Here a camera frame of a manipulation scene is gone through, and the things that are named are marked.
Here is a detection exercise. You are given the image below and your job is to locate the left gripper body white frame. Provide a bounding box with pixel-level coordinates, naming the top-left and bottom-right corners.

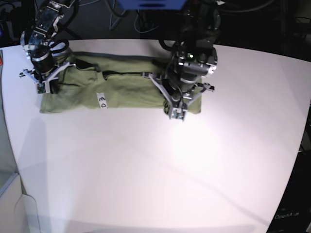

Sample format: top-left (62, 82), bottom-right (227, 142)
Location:
top-left (142, 72), bottom-right (215, 120)

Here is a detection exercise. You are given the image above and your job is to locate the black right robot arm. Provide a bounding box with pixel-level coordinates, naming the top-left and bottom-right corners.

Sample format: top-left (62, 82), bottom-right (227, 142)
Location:
top-left (19, 0), bottom-right (79, 94)

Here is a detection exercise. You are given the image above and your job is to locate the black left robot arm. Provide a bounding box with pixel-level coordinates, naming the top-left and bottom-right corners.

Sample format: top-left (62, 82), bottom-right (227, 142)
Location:
top-left (142, 0), bottom-right (221, 120)

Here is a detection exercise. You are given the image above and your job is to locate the blue box overhead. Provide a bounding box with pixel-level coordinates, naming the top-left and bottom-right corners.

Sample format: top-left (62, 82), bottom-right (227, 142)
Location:
top-left (118, 0), bottom-right (186, 10)

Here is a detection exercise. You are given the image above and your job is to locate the white bin at left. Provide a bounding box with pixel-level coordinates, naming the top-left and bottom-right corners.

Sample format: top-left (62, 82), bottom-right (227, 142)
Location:
top-left (0, 173), bottom-right (41, 233)

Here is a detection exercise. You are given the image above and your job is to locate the black OpenArm labelled box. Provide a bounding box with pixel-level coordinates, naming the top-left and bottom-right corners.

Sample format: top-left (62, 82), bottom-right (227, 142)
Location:
top-left (267, 150), bottom-right (311, 233)

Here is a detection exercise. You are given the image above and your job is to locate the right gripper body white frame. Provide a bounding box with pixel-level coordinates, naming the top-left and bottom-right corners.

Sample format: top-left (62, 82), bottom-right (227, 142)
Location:
top-left (19, 52), bottom-right (76, 94)

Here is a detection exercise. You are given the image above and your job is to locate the green T-shirt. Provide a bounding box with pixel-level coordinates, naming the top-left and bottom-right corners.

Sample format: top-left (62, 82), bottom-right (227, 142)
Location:
top-left (39, 51), bottom-right (202, 115)

